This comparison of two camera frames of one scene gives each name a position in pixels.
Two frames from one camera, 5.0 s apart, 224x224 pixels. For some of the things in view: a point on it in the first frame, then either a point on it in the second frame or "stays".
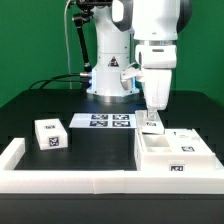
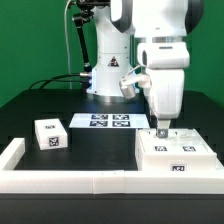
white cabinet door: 186,141 stays
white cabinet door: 146,126 → 152,144
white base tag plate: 103,120 stays
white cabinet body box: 174,151 stays
